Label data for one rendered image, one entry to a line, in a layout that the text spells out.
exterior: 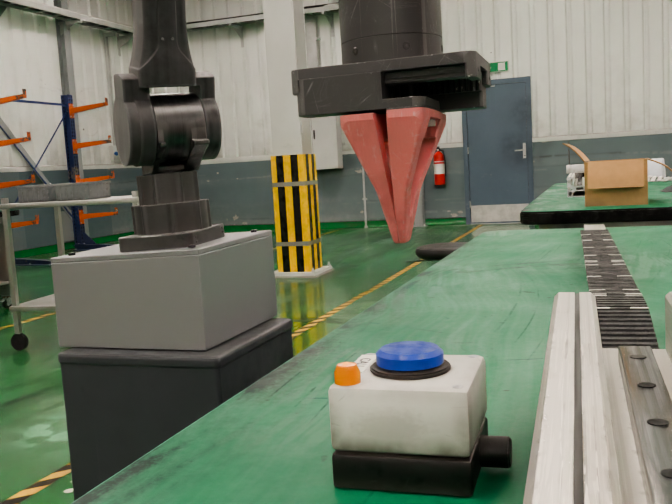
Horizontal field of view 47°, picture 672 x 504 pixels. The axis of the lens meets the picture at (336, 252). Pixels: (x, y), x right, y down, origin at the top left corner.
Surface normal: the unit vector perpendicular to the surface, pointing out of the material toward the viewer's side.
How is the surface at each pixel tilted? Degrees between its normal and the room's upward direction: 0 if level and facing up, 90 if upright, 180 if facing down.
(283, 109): 90
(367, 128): 111
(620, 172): 63
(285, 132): 90
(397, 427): 90
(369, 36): 90
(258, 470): 0
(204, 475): 0
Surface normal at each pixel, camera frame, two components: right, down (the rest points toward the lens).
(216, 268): 0.94, -0.02
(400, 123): -0.27, 0.47
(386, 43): -0.19, 0.11
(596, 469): -0.06, -0.99
